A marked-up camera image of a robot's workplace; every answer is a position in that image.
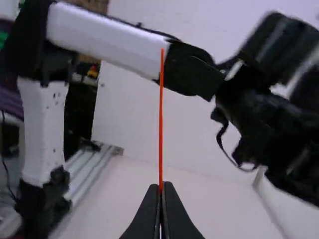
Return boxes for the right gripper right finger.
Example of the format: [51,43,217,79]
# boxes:
[162,181,207,239]

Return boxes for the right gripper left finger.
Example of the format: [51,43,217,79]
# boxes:
[119,183,160,239]

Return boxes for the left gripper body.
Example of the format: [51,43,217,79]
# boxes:
[211,74,319,208]

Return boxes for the orange cable tie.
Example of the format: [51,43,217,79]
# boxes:
[158,48,165,195]

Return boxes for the silver rails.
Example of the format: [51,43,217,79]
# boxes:
[61,140,125,205]

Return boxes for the black cable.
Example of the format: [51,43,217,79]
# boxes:
[215,121,261,173]

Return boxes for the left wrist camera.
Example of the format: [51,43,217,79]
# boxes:
[238,11,319,87]

